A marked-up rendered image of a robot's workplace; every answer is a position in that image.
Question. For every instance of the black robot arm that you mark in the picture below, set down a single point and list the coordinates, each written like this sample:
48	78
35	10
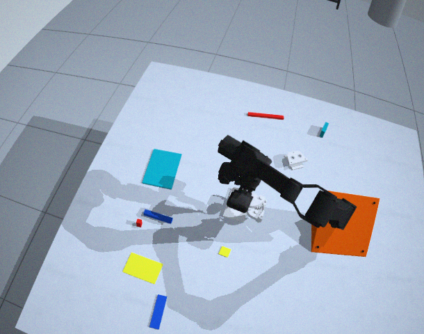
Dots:
248	160

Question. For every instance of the small teal cube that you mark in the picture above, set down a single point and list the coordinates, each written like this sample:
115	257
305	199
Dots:
324	129

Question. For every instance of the yellow square tile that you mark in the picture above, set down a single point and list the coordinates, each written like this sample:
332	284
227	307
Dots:
224	251

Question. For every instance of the yellow flat rectangular plate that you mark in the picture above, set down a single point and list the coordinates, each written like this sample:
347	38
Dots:
143	268

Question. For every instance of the teal flat rectangular plate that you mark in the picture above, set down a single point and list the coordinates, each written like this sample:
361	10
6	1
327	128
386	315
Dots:
162	169

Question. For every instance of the red thin bar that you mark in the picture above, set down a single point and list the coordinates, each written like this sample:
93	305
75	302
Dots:
268	116

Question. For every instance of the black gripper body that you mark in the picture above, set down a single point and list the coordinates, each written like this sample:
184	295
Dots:
241	200

